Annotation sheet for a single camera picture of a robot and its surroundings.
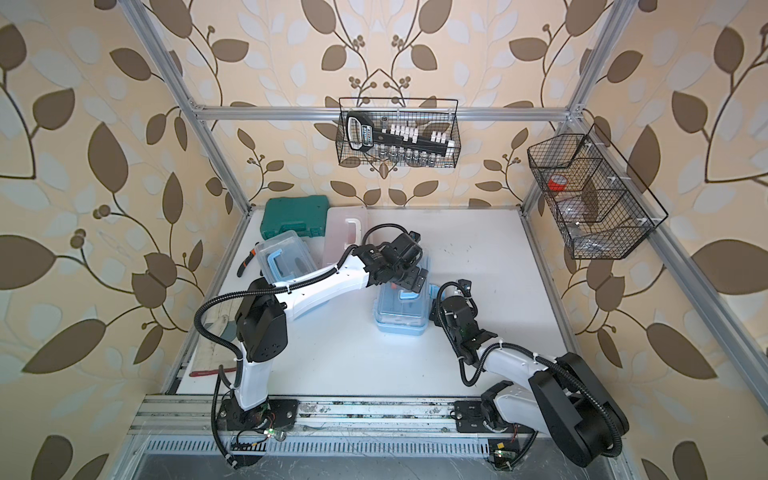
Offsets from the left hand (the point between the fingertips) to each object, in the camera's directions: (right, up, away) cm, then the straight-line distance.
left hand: (408, 270), depth 86 cm
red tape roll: (+41, +25, -5) cm, 48 cm away
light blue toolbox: (-2, -11, -3) cm, 11 cm away
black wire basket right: (+48, +17, -12) cm, 52 cm away
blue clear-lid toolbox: (-38, +4, +7) cm, 39 cm away
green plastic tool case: (-38, +18, +26) cm, 49 cm away
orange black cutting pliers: (-57, +1, +18) cm, 59 cm away
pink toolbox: (-21, +13, +14) cm, 29 cm away
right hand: (+12, -11, +5) cm, 17 cm away
